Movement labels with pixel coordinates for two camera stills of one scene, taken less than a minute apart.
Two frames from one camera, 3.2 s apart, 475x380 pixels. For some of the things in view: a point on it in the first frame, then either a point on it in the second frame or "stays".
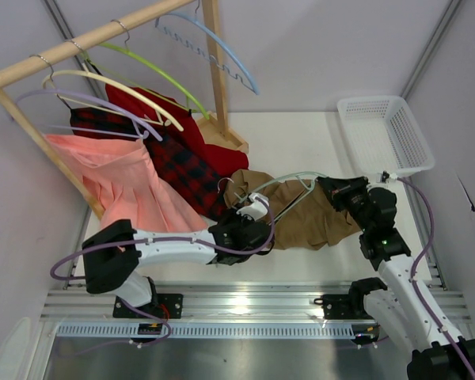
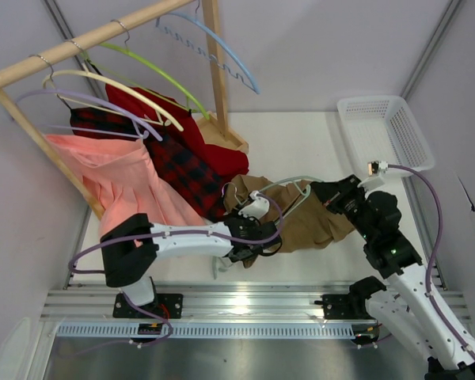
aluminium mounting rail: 230,302 stays
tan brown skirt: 304,217 stays
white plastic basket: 383,135 stays
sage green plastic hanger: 298,175 -> 294,183
